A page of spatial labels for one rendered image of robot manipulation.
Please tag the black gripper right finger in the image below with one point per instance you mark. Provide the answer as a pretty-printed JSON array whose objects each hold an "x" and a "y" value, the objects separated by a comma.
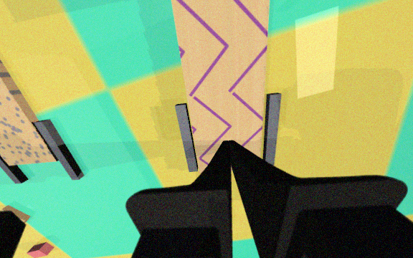
[{"x": 273, "y": 198}]

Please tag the tan strip with purple zigzag pattern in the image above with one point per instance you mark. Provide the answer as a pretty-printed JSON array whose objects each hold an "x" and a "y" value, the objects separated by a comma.
[{"x": 223, "y": 49}]

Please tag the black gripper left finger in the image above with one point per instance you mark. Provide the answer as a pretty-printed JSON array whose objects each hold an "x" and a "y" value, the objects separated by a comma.
[{"x": 207, "y": 202}]

